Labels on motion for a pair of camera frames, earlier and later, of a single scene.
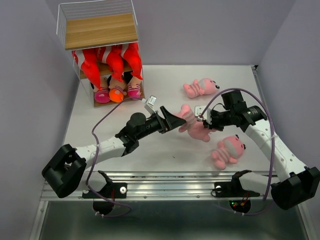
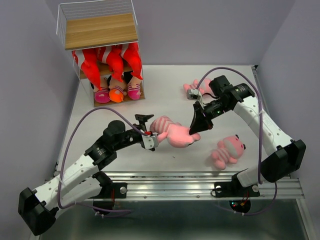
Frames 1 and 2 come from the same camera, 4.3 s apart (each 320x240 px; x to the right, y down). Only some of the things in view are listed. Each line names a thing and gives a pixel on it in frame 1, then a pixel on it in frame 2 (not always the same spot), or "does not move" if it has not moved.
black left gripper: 170,122 -> 142,119
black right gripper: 212,126 -> 200,122
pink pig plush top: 203,86 does not move
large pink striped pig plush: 195,128 -> 177,135
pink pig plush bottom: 230,149 does not move
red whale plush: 132,55 does not move
